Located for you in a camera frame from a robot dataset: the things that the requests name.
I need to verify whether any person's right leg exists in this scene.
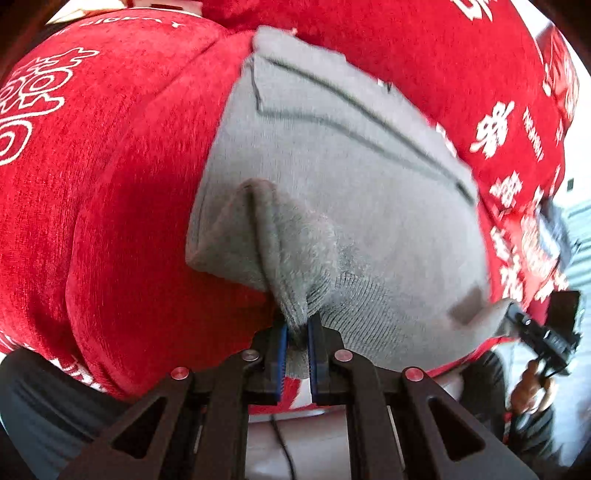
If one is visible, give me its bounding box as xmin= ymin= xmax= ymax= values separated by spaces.
xmin=462 ymin=351 xmax=511 ymax=439

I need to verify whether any red printed sofa seat cover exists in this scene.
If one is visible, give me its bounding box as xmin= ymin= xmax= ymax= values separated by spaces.
xmin=0 ymin=14 xmax=573 ymax=411

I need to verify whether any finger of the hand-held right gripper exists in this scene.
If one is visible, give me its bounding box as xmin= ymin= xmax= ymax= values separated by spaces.
xmin=505 ymin=316 xmax=539 ymax=342
xmin=505 ymin=302 xmax=532 ymax=324

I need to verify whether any person's right forearm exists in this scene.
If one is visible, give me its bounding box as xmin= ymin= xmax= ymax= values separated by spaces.
xmin=505 ymin=406 xmax=561 ymax=467

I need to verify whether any person's left leg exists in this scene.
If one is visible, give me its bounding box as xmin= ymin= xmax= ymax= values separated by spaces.
xmin=0 ymin=348 xmax=132 ymax=480

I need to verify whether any person's leg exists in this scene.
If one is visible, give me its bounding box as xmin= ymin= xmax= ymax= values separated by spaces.
xmin=462 ymin=351 xmax=511 ymax=439
xmin=0 ymin=348 xmax=132 ymax=480

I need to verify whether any grey knit sweater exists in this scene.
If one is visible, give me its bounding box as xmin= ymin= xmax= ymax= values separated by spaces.
xmin=185 ymin=25 xmax=520 ymax=379

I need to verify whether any person's right hand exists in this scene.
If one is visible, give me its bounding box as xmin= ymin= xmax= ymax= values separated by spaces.
xmin=510 ymin=360 xmax=557 ymax=416

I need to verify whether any red printed sofa back cushion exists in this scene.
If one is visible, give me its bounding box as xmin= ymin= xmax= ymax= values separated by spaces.
xmin=198 ymin=0 xmax=573 ymax=217

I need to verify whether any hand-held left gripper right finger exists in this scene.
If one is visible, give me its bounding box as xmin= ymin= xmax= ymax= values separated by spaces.
xmin=307 ymin=314 xmax=541 ymax=480

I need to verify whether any red embroidered satin pillow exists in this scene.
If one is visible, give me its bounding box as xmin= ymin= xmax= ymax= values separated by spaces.
xmin=536 ymin=25 xmax=583 ymax=144

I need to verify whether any dark cloth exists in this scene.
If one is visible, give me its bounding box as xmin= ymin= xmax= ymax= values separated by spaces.
xmin=538 ymin=196 xmax=583 ymax=273

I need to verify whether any beige leather sofa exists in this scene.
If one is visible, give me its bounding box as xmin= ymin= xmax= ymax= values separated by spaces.
xmin=247 ymin=374 xmax=467 ymax=480

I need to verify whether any black cable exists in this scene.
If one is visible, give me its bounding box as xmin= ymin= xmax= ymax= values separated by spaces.
xmin=270 ymin=413 xmax=296 ymax=480

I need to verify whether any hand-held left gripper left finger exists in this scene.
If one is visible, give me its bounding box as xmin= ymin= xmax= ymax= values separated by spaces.
xmin=58 ymin=320 xmax=291 ymax=480

